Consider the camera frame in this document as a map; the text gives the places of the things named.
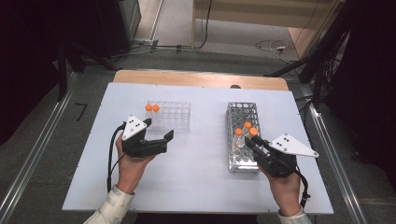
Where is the beige wooden furniture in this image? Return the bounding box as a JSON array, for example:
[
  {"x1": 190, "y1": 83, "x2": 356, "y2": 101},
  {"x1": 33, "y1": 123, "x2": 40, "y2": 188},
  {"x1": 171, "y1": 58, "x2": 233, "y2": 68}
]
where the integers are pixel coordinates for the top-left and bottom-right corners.
[{"x1": 191, "y1": 0, "x2": 344, "y2": 59}]

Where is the dark curtain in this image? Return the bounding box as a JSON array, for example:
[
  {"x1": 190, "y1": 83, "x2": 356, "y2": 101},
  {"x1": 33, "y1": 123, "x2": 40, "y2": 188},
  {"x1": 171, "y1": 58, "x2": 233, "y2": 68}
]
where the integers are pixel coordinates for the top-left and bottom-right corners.
[
  {"x1": 0, "y1": 0, "x2": 97, "y2": 146},
  {"x1": 325, "y1": 0, "x2": 396, "y2": 181}
]

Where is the black stand with cables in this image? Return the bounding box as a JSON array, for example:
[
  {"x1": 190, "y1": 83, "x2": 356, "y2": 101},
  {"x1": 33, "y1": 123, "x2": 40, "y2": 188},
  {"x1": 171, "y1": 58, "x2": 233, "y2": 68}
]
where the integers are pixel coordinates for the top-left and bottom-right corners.
[{"x1": 264, "y1": 0, "x2": 351, "y2": 106}]

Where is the person's right hand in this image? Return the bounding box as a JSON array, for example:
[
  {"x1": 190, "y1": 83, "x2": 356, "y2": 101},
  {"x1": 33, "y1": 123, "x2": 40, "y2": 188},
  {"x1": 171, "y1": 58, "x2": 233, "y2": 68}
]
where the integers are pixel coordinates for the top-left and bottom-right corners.
[{"x1": 258, "y1": 166, "x2": 302, "y2": 217}]

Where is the black hanging cable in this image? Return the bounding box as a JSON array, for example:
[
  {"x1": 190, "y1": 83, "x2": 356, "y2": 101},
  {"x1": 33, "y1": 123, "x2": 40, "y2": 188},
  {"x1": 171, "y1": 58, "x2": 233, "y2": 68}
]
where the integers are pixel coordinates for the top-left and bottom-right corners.
[{"x1": 198, "y1": 0, "x2": 213, "y2": 50}]

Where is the white board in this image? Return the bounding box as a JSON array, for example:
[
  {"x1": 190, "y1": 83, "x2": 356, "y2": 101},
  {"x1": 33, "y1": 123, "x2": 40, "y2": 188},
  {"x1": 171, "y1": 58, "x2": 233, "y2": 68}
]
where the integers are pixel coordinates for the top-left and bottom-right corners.
[{"x1": 61, "y1": 82, "x2": 334, "y2": 216}]

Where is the grey power strip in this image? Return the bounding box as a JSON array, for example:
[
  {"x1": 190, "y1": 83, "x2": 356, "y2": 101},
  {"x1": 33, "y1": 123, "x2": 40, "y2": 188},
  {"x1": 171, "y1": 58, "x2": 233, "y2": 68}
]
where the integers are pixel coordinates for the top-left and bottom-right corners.
[{"x1": 133, "y1": 38, "x2": 160, "y2": 49}]

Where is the black metal stand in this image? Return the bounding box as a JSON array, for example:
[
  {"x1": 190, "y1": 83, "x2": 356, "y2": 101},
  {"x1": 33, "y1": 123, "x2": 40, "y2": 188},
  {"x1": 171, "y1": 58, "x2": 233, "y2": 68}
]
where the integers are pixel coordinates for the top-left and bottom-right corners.
[{"x1": 55, "y1": 40, "x2": 120, "y2": 102}]

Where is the left hand-held gripper cable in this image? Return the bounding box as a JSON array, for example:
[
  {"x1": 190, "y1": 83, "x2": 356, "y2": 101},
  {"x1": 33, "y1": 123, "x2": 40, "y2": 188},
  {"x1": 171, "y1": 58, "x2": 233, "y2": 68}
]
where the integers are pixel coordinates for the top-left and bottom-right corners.
[{"x1": 106, "y1": 122, "x2": 127, "y2": 193}]

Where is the metal tube rack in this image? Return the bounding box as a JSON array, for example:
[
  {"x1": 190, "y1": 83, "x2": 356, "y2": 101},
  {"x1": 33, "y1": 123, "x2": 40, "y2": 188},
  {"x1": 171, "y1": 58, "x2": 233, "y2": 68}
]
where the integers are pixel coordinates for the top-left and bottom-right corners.
[{"x1": 225, "y1": 101, "x2": 265, "y2": 174}]

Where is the clear plastic tube rack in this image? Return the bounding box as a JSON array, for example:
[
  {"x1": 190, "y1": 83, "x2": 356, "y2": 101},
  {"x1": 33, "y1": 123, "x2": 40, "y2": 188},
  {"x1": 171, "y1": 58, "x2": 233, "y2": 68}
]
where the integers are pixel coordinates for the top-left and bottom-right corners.
[{"x1": 145, "y1": 100, "x2": 191, "y2": 133}]

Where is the black cabinet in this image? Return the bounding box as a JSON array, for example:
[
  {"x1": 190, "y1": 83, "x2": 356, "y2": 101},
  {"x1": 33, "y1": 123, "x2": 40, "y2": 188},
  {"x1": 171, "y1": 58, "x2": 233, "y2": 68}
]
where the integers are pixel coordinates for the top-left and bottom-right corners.
[{"x1": 92, "y1": 0, "x2": 142, "y2": 59}]

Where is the person's left hand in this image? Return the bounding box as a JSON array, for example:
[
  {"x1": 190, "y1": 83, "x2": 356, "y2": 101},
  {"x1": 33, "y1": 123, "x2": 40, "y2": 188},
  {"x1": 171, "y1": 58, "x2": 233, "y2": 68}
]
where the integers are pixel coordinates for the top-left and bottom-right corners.
[{"x1": 115, "y1": 134, "x2": 157, "y2": 194}]

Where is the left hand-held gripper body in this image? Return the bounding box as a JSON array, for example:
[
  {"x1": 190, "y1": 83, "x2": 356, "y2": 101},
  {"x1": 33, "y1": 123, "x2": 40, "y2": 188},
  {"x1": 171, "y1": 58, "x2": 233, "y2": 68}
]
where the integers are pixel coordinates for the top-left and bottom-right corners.
[{"x1": 120, "y1": 115, "x2": 151, "y2": 159}]

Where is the white floor cable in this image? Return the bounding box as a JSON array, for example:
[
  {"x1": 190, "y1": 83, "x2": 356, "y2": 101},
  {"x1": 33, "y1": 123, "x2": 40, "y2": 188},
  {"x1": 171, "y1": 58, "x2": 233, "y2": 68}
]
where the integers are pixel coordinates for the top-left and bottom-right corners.
[{"x1": 255, "y1": 39, "x2": 292, "y2": 64}]

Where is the aluminium floor rail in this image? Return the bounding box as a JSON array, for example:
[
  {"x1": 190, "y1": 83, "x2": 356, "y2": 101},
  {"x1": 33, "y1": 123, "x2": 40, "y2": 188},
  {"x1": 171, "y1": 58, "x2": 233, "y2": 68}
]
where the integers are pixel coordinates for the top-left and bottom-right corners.
[
  {"x1": 306, "y1": 102, "x2": 368, "y2": 224},
  {"x1": 0, "y1": 71, "x2": 78, "y2": 224}
]

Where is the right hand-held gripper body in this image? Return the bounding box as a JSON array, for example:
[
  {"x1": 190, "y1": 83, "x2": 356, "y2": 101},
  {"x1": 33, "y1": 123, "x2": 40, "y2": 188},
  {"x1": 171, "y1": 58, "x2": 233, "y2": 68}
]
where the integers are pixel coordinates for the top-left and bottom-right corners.
[{"x1": 256, "y1": 133, "x2": 319, "y2": 179}]

